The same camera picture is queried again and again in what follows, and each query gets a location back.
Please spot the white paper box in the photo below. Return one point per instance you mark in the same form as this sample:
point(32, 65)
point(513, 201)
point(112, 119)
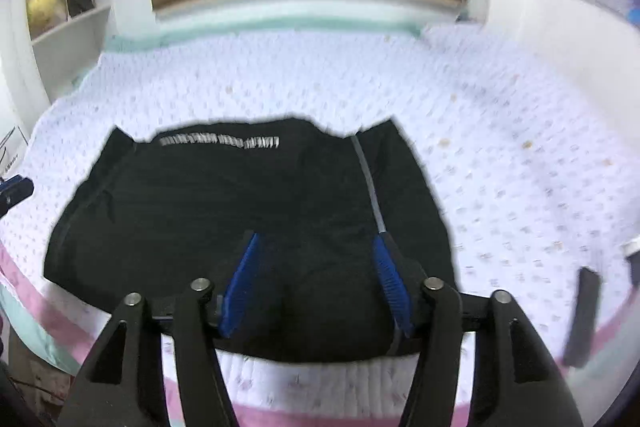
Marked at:
point(11, 152)

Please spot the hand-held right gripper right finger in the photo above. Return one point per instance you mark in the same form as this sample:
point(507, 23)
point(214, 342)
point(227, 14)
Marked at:
point(392, 292)

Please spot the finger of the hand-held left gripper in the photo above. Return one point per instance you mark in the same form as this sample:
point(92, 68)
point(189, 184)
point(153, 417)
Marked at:
point(15, 193)

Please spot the white bookshelf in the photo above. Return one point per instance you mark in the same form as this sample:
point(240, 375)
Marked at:
point(75, 52)

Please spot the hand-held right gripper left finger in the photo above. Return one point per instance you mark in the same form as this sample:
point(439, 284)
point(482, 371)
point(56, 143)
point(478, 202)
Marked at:
point(240, 287)

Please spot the yellow plush toy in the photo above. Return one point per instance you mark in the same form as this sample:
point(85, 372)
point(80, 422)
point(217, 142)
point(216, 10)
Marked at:
point(45, 6)

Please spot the black flat remote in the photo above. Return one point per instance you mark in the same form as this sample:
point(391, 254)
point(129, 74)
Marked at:
point(582, 317)

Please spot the teal bed sheet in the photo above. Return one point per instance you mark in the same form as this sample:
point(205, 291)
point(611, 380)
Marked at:
point(250, 32)

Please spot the white quilted blanket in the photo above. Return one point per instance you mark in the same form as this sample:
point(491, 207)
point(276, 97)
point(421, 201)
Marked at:
point(500, 182)

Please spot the black jacket with reflective stripes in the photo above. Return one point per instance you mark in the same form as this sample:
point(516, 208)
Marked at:
point(225, 187)

